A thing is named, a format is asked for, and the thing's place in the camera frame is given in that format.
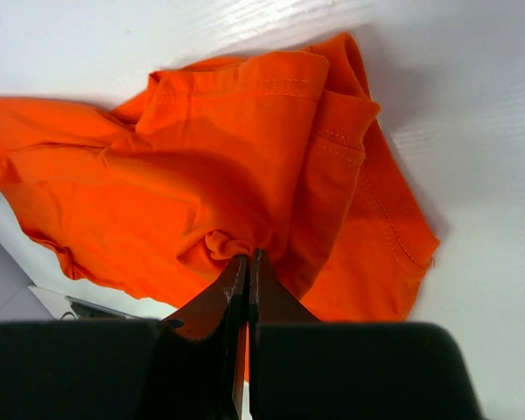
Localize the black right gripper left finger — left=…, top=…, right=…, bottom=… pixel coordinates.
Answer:
left=0, top=255, right=248, bottom=419

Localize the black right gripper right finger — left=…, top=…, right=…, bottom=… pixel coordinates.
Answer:
left=248, top=250, right=482, bottom=419

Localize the orange t shirt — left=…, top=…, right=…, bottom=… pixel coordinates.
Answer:
left=0, top=31, right=441, bottom=382

